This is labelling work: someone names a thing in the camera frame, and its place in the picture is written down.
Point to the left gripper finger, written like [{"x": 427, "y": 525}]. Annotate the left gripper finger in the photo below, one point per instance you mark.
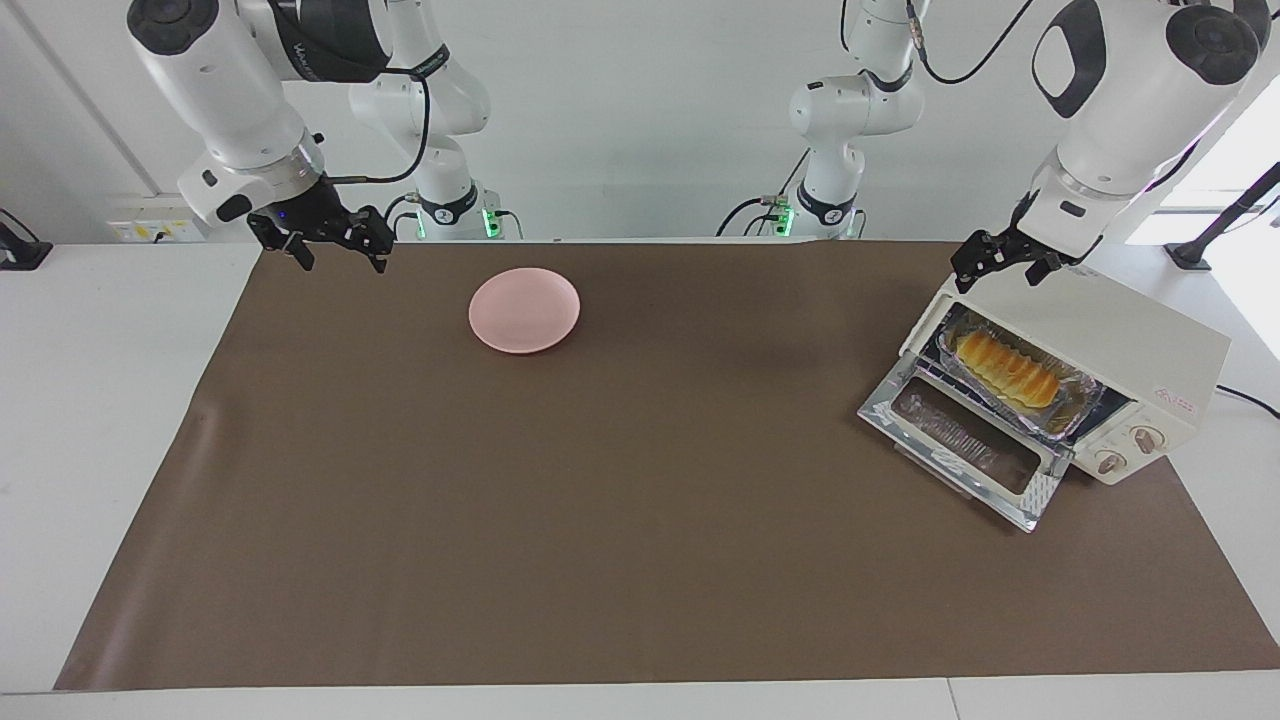
[
  {"x": 982, "y": 256},
  {"x": 1042, "y": 268}
]

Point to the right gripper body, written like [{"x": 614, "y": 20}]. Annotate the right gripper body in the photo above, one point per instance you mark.
[{"x": 308, "y": 210}]

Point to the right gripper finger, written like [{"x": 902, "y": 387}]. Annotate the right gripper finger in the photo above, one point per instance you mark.
[
  {"x": 368, "y": 234},
  {"x": 288, "y": 244}
]

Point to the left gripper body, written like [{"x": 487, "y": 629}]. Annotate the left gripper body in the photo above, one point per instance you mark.
[{"x": 1026, "y": 226}]

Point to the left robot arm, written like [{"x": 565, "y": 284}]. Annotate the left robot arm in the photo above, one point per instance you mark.
[{"x": 1130, "y": 90}]

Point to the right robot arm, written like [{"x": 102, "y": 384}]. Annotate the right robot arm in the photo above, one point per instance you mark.
[{"x": 215, "y": 90}]

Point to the cream toaster oven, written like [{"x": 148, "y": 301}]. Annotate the cream toaster oven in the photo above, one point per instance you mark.
[{"x": 1110, "y": 340}]

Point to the golden bread loaf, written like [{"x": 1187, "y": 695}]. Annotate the golden bread loaf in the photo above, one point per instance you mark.
[{"x": 1008, "y": 368}]

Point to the glass oven door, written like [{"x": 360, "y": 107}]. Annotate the glass oven door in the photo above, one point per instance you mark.
[{"x": 965, "y": 450}]

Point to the silver foil tray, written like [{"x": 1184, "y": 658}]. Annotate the silver foil tray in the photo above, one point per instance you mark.
[{"x": 1078, "y": 400}]

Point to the pink round plate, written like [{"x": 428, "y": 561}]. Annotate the pink round plate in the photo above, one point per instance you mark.
[{"x": 524, "y": 310}]

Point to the black stand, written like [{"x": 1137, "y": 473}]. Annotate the black stand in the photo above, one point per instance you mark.
[
  {"x": 1225, "y": 218},
  {"x": 20, "y": 252}
]

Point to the white wall socket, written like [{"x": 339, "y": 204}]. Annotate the white wall socket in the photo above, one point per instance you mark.
[{"x": 150, "y": 230}]

